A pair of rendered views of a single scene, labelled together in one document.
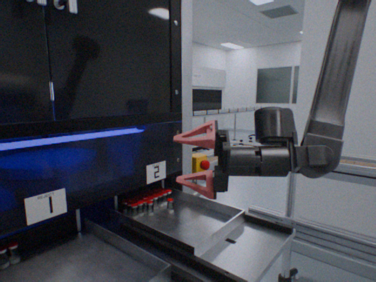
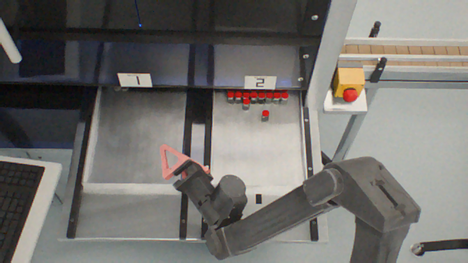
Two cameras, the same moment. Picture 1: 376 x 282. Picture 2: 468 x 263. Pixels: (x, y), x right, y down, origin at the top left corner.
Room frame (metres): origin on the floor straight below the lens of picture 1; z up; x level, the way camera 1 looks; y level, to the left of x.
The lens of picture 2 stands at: (0.22, -0.47, 2.21)
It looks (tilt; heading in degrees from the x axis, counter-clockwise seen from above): 60 degrees down; 49
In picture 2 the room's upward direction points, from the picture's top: 3 degrees clockwise
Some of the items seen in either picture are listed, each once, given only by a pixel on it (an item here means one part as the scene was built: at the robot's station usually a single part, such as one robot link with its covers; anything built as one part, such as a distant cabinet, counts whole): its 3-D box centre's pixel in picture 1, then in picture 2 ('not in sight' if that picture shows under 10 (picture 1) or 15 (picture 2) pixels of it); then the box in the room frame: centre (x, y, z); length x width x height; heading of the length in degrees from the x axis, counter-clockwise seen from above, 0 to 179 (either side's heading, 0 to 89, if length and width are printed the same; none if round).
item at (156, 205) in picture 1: (153, 202); (257, 99); (0.83, 0.12, 0.91); 0.18 x 0.02 x 0.05; 141
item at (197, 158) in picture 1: (195, 163); (348, 81); (1.03, -0.03, 1.00); 0.08 x 0.07 x 0.07; 51
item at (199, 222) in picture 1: (177, 214); (258, 133); (0.76, 0.04, 0.90); 0.34 x 0.26 x 0.04; 51
